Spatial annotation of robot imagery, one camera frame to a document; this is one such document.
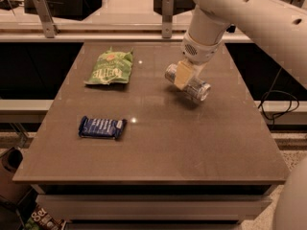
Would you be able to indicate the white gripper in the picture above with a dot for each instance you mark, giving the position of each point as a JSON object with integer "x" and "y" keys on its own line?
{"x": 200, "y": 52}

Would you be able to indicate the silver redbull can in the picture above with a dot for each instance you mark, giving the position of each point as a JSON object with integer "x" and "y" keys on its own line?
{"x": 195, "y": 88}

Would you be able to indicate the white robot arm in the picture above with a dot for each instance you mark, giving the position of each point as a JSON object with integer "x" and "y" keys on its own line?
{"x": 280, "y": 30}

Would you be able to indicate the green chip bag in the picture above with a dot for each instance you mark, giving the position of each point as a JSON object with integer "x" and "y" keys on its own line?
{"x": 111, "y": 67}

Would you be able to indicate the blue snack bar wrapper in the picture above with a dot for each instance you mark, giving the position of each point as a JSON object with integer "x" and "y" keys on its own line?
{"x": 101, "y": 128}

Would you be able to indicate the black box on floor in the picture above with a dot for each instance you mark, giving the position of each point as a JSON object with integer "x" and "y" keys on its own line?
{"x": 64, "y": 0}

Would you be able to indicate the grey table drawer base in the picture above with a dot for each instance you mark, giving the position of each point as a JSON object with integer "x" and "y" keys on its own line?
{"x": 174, "y": 208}

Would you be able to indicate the brown bin with hole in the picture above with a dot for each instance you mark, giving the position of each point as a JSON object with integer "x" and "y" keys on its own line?
{"x": 9, "y": 163}

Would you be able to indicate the colourful snack box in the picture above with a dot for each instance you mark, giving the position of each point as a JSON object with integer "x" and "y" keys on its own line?
{"x": 40, "y": 219}

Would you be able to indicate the middle metal rail bracket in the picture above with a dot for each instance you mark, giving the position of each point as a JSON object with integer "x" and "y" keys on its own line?
{"x": 167, "y": 18}

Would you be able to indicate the metal rail bracket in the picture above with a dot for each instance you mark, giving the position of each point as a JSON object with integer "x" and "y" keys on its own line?
{"x": 298, "y": 3}
{"x": 167, "y": 18}
{"x": 50, "y": 30}

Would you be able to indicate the right metal rail bracket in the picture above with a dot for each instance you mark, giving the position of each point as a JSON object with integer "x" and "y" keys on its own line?
{"x": 298, "y": 3}

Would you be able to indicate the left metal rail bracket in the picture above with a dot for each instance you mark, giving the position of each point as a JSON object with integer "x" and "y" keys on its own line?
{"x": 50, "y": 30}

